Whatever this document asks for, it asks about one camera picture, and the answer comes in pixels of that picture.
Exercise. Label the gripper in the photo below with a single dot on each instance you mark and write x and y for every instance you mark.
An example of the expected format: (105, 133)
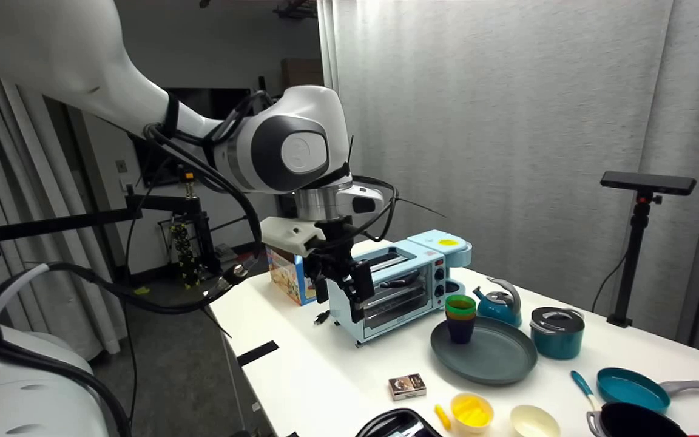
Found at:
(331, 255)

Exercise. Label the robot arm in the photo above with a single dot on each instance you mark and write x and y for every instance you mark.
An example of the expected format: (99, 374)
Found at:
(76, 54)

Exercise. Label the heap of yellow chips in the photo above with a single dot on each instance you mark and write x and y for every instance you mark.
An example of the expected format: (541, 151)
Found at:
(472, 414)

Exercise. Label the yellow bowl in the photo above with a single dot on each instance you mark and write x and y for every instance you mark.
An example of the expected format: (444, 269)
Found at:
(462, 425)

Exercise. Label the cream bowl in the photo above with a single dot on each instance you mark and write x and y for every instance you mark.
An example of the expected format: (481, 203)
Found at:
(534, 423)

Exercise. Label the black power plug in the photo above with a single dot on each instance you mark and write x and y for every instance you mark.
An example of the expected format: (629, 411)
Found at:
(322, 317)

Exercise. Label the colourful cardboard box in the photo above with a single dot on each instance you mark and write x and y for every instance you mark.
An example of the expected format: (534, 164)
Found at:
(286, 279)

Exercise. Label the toaster oven door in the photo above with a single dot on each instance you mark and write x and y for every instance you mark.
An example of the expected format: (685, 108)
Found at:
(401, 303)

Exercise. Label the light blue toaster oven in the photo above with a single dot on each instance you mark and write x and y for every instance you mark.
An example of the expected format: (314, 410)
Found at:
(413, 267)

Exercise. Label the toaster oven knob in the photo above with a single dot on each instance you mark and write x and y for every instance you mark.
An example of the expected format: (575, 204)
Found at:
(439, 290)
(439, 274)

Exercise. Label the black tape strip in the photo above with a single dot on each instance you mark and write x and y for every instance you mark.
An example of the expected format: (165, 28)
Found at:
(258, 353)

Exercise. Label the small brown box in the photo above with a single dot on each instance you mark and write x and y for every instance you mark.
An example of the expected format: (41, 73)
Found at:
(407, 386)

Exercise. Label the stack of plastic cups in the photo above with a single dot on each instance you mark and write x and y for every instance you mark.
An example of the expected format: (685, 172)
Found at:
(460, 318)

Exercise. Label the black tray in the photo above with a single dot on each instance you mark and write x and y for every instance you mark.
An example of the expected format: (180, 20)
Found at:
(395, 425)

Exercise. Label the teal kettle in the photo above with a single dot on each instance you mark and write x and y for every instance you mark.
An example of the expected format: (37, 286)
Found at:
(498, 306)

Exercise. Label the yellow chip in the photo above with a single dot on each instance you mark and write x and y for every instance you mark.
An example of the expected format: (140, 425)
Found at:
(443, 417)

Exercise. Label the grey plate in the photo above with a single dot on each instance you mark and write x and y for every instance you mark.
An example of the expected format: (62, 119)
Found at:
(498, 358)

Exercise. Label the brown cabinet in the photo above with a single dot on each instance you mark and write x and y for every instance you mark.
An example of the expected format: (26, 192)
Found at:
(301, 74)

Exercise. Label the grey pot lid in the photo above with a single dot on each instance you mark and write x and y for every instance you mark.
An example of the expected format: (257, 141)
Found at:
(559, 320)

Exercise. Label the teal pot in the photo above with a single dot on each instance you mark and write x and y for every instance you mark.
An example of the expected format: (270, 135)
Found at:
(557, 343)

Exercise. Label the grey curtain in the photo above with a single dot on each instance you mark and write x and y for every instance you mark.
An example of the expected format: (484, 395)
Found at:
(507, 121)

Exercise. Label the stand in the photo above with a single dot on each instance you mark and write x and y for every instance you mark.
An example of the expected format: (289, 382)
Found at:
(82, 221)

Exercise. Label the teal frying pan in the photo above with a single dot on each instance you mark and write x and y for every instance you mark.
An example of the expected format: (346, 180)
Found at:
(631, 388)

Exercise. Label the black pot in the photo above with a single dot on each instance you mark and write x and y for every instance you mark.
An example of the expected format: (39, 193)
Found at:
(634, 422)

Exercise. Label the beige curtain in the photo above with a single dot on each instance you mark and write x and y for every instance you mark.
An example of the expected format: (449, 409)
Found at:
(16, 194)

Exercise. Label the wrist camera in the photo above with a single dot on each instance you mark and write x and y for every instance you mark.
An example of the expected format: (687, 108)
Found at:
(286, 233)

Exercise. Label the wall switch plate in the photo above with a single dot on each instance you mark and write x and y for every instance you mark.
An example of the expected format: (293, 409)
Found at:
(121, 165)

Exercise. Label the camera on tripod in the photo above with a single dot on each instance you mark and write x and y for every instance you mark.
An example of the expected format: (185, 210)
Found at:
(647, 182)

